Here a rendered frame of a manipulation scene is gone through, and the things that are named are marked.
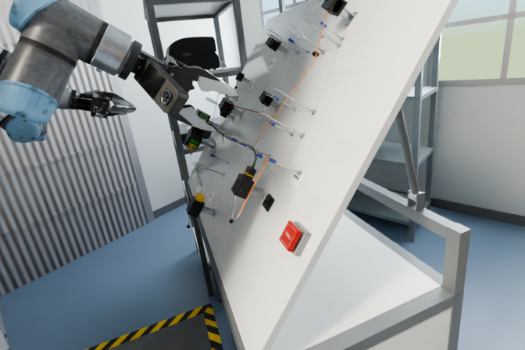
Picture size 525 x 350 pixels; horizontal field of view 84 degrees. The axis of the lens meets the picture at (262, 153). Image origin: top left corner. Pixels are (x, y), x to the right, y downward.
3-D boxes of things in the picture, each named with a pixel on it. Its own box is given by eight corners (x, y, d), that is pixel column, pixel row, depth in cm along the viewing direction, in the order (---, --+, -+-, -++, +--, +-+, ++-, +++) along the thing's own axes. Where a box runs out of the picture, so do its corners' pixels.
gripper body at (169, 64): (194, 67, 60) (136, 33, 54) (201, 80, 53) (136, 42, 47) (176, 98, 62) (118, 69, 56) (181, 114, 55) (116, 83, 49)
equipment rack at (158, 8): (208, 298, 197) (141, -6, 141) (195, 248, 252) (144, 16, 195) (276, 273, 212) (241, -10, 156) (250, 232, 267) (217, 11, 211)
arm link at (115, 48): (108, 26, 44) (86, 73, 46) (137, 44, 47) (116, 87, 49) (111, 20, 50) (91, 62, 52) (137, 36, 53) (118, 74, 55)
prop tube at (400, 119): (416, 204, 88) (397, 112, 77) (409, 201, 90) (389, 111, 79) (424, 199, 89) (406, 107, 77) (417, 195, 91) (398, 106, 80)
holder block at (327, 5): (344, 8, 90) (323, -9, 87) (361, 12, 81) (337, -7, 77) (334, 22, 92) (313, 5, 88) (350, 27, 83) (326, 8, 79)
